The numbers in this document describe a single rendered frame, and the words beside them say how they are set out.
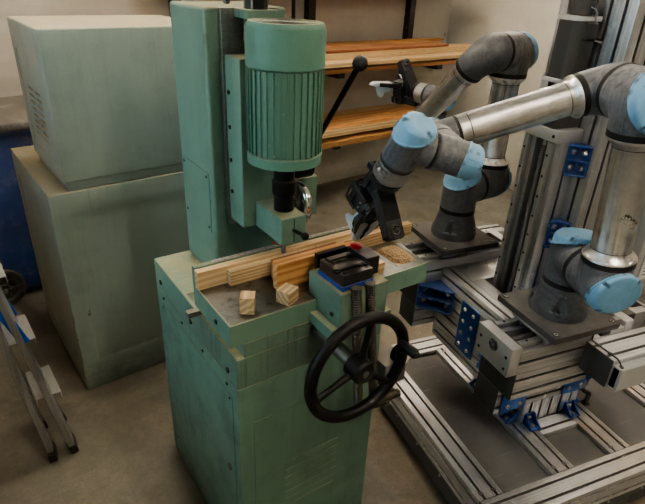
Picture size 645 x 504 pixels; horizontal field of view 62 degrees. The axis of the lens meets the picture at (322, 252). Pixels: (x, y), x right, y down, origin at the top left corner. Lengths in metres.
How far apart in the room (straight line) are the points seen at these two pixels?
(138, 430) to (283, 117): 1.49
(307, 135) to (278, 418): 0.73
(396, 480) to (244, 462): 0.76
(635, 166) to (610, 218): 0.12
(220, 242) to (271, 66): 0.55
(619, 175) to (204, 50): 0.95
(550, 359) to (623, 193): 0.52
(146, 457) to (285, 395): 0.89
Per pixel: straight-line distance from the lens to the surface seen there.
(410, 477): 2.13
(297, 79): 1.18
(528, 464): 2.00
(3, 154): 2.92
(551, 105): 1.29
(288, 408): 1.47
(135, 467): 2.18
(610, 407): 2.34
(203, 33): 1.37
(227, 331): 1.23
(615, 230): 1.32
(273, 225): 1.34
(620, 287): 1.36
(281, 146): 1.21
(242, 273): 1.35
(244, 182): 1.37
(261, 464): 1.55
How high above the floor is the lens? 1.60
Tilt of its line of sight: 28 degrees down
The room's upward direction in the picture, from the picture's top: 3 degrees clockwise
